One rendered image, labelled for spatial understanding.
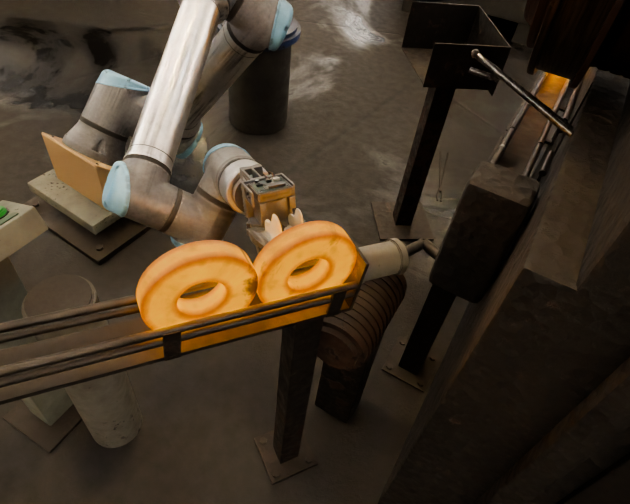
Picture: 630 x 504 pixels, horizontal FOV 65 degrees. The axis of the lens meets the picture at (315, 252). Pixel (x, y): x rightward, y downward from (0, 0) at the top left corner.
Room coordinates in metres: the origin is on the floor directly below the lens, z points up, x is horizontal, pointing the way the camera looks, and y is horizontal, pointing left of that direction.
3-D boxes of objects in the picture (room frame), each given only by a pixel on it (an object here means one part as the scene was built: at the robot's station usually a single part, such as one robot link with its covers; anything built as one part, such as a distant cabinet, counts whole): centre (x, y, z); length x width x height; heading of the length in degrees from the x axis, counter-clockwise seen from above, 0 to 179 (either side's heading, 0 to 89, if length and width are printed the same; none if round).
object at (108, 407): (0.49, 0.43, 0.26); 0.12 x 0.12 x 0.52
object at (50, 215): (1.25, 0.75, 0.04); 0.40 x 0.40 x 0.08; 61
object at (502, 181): (0.61, -0.27, 0.68); 0.11 x 0.08 x 0.24; 66
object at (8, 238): (0.51, 0.59, 0.31); 0.24 x 0.16 x 0.62; 156
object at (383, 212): (1.40, -0.30, 0.36); 0.26 x 0.20 x 0.72; 11
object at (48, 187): (1.25, 0.75, 0.10); 0.32 x 0.32 x 0.04; 61
